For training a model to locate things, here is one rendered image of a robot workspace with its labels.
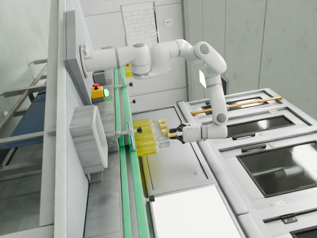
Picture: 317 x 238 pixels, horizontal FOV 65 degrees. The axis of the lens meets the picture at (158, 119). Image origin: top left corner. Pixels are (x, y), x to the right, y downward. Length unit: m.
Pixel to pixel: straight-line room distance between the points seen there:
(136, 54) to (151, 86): 6.41
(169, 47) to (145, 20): 5.84
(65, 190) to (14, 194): 0.78
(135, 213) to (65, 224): 0.28
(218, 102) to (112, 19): 5.95
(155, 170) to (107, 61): 0.61
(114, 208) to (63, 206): 0.23
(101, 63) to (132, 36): 5.93
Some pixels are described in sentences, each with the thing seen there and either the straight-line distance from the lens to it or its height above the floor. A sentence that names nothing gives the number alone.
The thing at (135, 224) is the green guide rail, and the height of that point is 0.93.
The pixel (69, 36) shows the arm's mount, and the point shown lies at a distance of 1.17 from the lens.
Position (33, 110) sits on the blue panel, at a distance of 1.73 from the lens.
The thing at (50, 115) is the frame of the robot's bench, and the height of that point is 0.68.
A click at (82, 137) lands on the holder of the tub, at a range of 0.97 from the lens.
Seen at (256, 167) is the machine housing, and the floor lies 1.57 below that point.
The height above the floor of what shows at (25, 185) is 0.32.
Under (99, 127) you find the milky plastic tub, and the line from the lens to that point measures 1.12.
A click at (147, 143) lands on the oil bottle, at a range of 1.30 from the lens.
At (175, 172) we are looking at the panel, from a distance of 1.34.
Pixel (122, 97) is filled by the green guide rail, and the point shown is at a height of 0.93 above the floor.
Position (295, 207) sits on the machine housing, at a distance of 1.28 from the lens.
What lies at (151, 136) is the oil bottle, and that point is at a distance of 1.35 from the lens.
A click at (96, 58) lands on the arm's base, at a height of 0.86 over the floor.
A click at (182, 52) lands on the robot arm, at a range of 1.29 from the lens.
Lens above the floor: 0.99
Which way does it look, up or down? 5 degrees up
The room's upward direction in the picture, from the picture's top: 80 degrees clockwise
